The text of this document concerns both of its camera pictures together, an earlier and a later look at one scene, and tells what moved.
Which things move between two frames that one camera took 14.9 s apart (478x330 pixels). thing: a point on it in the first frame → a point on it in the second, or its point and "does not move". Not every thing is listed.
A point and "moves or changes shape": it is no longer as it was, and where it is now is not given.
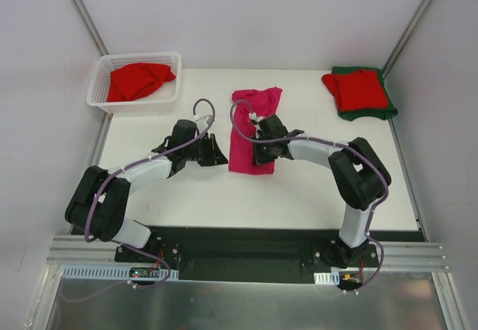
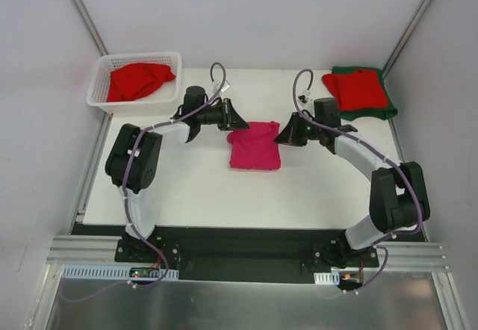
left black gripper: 208,150 → 227,114
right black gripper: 264,151 → 295,130
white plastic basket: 168,99 does not move
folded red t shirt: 358,89 does not move
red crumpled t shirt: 131,81 does not move
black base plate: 239,254 does not move
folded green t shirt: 382,113 does not move
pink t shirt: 242,150 moves or changes shape
